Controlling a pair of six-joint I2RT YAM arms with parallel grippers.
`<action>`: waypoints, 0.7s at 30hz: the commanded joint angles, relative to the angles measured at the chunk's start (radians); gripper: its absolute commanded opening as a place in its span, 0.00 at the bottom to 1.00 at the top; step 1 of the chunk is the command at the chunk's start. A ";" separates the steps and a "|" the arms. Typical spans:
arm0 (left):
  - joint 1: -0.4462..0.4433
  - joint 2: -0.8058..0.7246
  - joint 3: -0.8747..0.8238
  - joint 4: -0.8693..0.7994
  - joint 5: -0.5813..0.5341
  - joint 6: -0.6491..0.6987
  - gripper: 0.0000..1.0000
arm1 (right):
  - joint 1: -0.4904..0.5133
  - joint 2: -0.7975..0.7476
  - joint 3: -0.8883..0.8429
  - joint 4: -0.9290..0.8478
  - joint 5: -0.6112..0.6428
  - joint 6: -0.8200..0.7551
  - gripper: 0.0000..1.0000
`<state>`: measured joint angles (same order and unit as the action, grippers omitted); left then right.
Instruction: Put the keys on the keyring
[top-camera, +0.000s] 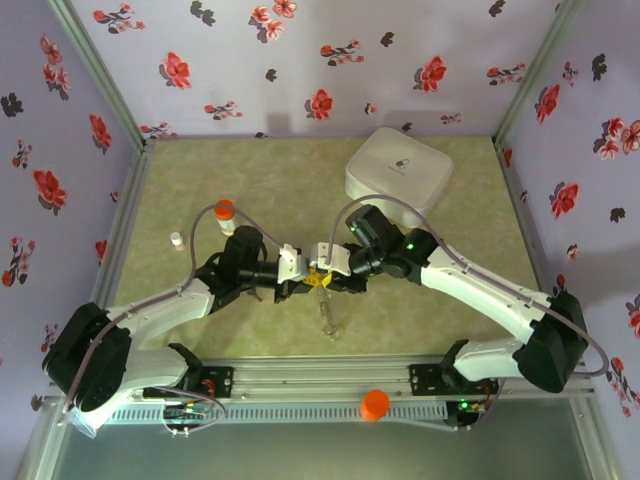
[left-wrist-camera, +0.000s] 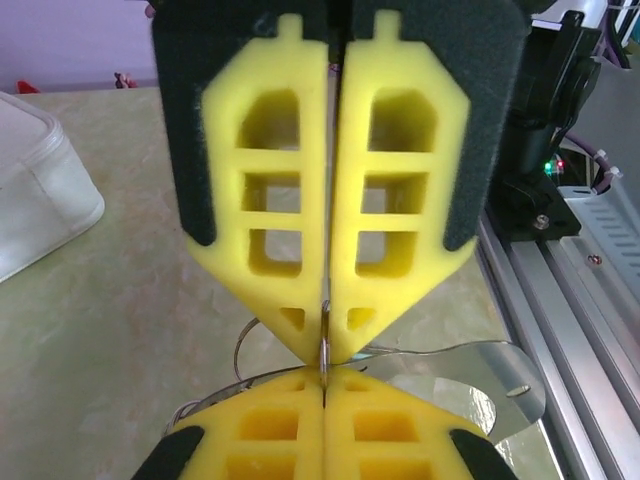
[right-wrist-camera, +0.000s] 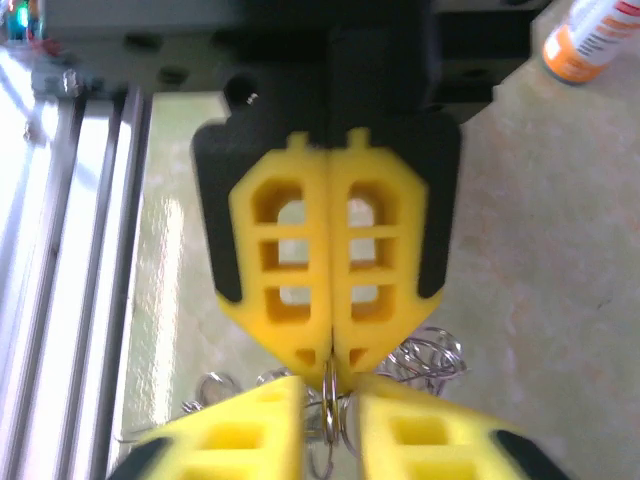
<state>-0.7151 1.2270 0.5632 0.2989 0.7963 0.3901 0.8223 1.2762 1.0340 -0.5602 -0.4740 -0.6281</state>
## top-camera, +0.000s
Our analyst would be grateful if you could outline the grey right arm cable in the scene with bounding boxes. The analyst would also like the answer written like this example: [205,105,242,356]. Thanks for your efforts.
[325,194,612,379]

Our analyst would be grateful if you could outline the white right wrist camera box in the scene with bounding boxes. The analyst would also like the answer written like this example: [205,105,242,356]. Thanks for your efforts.
[307,242,354,277]

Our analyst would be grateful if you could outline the aluminium side rail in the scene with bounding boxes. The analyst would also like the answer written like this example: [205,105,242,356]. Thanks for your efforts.
[492,137,584,359]
[82,139,156,364]

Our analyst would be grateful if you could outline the grey left arm cable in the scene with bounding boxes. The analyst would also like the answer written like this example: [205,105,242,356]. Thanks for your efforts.
[62,205,294,416]

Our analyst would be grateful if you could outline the aluminium frame post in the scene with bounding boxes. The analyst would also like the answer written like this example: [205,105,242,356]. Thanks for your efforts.
[492,0,586,149]
[47,0,154,151]

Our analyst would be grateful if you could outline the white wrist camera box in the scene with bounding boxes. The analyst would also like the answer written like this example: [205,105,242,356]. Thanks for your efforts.
[307,242,354,277]
[277,243,309,282]

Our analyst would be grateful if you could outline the loose orange bottle cap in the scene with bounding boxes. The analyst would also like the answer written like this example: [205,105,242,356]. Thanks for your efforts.
[359,389,392,424]

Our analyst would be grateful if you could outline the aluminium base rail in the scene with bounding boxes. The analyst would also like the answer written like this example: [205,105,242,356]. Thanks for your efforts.
[47,352,596,401]

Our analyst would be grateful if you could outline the grey slotted cable duct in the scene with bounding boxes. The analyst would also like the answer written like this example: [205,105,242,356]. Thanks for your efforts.
[107,402,449,426]

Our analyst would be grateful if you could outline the white zippered pill case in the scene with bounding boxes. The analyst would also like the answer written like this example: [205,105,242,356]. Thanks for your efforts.
[343,126,455,230]

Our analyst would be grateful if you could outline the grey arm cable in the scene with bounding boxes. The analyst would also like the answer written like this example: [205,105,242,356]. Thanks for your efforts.
[62,205,294,416]
[325,194,612,379]

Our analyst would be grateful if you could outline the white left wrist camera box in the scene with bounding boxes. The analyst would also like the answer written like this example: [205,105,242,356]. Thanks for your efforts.
[277,243,309,282]

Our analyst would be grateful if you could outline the orange capped pill bottle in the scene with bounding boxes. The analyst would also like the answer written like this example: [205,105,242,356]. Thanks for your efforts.
[213,199,239,237]

